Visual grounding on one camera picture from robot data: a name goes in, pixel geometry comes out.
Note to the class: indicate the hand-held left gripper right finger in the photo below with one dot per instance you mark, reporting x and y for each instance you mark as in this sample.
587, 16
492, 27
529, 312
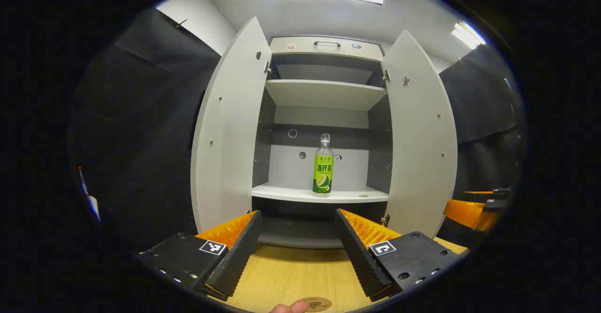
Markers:
359, 256

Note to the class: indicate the green label bottle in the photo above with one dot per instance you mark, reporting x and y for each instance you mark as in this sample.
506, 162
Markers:
323, 172

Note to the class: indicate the grey cabinet door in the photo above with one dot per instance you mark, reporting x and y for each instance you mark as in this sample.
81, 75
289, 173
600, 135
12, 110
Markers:
418, 153
230, 139

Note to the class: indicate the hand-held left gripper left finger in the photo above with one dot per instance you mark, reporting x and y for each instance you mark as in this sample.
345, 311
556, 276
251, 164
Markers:
239, 256

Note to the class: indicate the grey cabinet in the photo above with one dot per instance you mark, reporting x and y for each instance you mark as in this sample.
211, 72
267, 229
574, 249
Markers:
291, 167

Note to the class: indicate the grey cabinet drawer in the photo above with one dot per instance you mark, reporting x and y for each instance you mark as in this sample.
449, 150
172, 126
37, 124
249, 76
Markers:
300, 48

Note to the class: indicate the black backdrop cloth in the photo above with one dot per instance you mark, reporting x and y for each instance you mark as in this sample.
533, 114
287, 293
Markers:
141, 139
483, 106

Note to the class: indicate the small ceiling light panel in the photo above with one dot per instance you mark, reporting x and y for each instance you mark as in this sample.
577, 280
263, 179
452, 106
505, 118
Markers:
467, 34

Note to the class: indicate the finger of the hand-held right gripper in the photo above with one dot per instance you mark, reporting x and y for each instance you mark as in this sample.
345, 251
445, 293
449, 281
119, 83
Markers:
483, 196
465, 213

